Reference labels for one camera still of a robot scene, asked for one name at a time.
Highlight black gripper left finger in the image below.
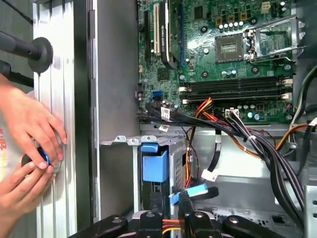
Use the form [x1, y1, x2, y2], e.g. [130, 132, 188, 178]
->
[66, 191, 164, 238]

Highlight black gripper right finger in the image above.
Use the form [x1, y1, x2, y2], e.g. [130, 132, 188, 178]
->
[180, 190, 302, 238]

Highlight black wire blue connector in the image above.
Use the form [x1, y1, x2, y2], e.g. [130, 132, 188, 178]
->
[169, 133, 223, 206]

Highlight hard disk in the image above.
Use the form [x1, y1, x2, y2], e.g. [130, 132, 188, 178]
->
[140, 141, 174, 211]

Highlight red orange yellow disk wire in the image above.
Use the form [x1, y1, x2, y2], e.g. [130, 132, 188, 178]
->
[162, 97, 214, 236]

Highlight round black tool blue ring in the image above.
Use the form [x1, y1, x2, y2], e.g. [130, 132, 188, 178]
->
[21, 146, 64, 176]

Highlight silver disk bay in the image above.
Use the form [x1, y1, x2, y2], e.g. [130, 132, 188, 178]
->
[99, 135, 190, 219]

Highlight black RAM slot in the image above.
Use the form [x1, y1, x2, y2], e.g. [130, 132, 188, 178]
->
[179, 79, 293, 92]
[179, 86, 293, 99]
[179, 93, 293, 105]
[179, 73, 293, 86]

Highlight black expansion slot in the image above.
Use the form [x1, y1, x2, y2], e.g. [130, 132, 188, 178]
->
[144, 9, 151, 64]

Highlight blue expansion slot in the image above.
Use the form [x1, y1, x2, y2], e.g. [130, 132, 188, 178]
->
[178, 0, 186, 67]

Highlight beige expansion slot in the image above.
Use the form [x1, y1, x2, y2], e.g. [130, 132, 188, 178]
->
[153, 2, 160, 57]

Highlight person's right hand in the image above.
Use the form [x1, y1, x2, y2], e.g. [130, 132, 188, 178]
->
[0, 162, 57, 236]

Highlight person's left hand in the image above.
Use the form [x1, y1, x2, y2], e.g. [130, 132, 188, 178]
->
[0, 73, 68, 170]

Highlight silver drive cage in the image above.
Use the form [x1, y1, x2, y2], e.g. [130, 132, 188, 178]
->
[303, 183, 317, 238]

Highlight black PC case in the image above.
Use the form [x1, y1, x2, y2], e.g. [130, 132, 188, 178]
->
[74, 0, 317, 238]

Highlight green motherboard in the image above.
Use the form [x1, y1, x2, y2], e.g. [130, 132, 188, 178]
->
[136, 0, 298, 124]

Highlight CPU socket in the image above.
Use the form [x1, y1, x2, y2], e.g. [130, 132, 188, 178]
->
[214, 33, 245, 64]

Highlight black graphics card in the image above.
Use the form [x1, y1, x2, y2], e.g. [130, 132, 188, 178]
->
[159, 0, 179, 70]

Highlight black stand round foot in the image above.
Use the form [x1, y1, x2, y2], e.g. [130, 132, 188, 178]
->
[0, 31, 54, 74]

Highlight black stand rod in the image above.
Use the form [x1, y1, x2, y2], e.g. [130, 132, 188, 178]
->
[0, 60, 35, 88]

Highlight metal socket cover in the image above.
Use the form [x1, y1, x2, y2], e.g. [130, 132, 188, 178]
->
[254, 14, 305, 61]

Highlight black cable white label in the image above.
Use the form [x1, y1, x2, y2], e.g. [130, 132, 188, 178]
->
[136, 111, 196, 133]
[145, 102, 248, 139]

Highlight black power cable bundle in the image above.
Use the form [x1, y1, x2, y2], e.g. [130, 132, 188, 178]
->
[222, 108, 307, 216]

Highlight orange yellow power wires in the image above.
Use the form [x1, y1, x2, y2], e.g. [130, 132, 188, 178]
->
[217, 123, 310, 160]

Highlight grey wire bundle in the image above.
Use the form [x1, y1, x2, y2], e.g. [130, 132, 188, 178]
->
[288, 64, 317, 129]

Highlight wire locking lever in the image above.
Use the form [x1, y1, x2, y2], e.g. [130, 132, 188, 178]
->
[250, 46, 307, 62]

